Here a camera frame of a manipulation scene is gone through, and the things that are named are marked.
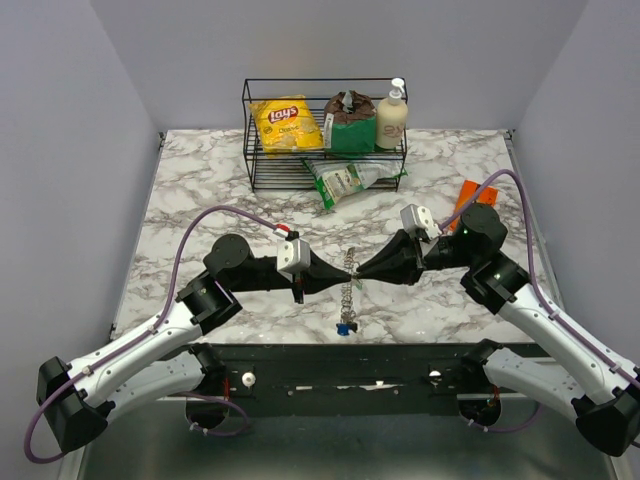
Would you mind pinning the orange razor box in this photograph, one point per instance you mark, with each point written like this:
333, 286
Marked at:
487, 195

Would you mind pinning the blue key tag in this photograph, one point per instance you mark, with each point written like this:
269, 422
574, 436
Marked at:
343, 329

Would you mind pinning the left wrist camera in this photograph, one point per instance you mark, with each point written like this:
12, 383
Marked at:
293, 256

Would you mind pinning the black wire rack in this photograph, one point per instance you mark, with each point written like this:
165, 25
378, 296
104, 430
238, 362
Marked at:
286, 171

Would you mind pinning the yellow Lays chips bag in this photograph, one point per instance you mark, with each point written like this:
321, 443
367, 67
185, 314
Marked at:
286, 125

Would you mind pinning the silver keyring disc with rings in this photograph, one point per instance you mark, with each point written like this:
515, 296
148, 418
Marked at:
347, 312

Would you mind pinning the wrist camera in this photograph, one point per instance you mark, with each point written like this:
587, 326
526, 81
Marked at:
293, 256
417, 222

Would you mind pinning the cream lotion pump bottle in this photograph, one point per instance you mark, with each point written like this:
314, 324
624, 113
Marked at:
392, 113

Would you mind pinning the green white snack bag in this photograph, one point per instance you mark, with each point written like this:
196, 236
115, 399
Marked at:
336, 179

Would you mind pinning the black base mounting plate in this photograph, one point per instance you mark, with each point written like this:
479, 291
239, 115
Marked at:
345, 380

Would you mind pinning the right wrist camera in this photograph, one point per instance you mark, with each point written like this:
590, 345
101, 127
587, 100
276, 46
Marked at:
417, 222

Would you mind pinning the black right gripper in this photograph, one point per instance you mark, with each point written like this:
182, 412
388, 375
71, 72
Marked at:
393, 264

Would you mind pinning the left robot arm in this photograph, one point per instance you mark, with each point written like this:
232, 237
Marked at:
79, 398

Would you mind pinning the green brown paper bag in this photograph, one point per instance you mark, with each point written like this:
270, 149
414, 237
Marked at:
349, 124

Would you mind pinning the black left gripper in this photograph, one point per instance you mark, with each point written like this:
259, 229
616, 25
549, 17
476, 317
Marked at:
321, 275

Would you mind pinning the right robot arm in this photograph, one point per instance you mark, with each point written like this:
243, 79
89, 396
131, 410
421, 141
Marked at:
591, 384

